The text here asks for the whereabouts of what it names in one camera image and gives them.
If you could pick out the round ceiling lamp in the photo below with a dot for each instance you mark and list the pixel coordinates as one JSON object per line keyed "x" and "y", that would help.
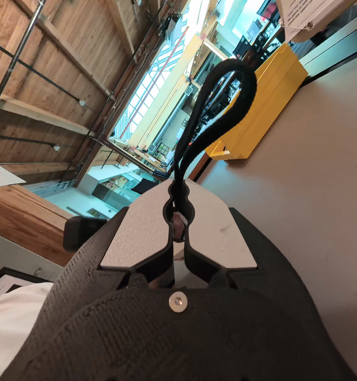
{"x": 81, "y": 103}
{"x": 56, "y": 147}

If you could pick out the grey metal pipe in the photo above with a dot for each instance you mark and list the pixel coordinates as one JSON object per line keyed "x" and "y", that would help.
{"x": 17, "y": 53}

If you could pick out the yellow plastic bin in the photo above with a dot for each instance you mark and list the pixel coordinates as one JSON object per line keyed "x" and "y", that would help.
{"x": 268, "y": 101}

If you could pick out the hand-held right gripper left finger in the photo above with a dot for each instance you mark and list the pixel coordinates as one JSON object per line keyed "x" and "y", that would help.
{"x": 137, "y": 238}

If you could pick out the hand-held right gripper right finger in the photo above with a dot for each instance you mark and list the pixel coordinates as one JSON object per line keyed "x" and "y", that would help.
{"x": 220, "y": 238}

